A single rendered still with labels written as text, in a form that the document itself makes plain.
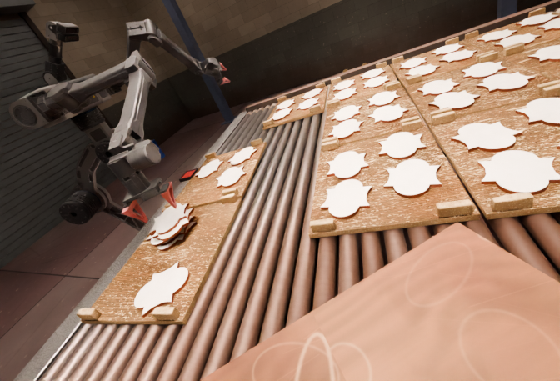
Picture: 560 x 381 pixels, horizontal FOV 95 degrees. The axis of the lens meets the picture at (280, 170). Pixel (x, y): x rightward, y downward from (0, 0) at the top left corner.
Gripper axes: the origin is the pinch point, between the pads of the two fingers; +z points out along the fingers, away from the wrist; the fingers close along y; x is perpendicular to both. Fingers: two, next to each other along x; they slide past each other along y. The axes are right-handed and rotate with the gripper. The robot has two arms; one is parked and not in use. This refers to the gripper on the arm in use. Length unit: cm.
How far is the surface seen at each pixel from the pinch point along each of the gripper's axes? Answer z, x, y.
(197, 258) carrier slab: 11.2, -13.5, 7.3
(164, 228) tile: 5.1, -1.0, -1.6
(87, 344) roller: 13.5, -22.8, -23.0
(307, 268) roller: 13.6, -31.1, 33.9
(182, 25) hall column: -104, 493, -3
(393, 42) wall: 72, 418, 345
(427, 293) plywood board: 2, -53, 47
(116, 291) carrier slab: 11.1, -11.3, -18.1
